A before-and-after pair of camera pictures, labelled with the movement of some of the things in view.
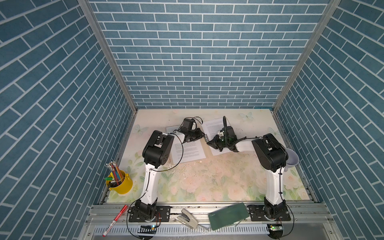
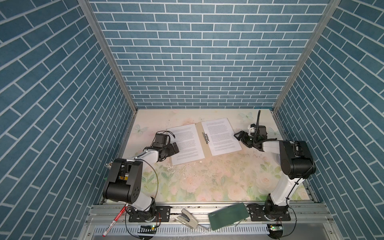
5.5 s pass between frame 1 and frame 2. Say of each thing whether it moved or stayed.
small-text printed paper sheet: stayed
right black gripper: moved
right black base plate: stayed
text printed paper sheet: stayed
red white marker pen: stayed
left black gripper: moved
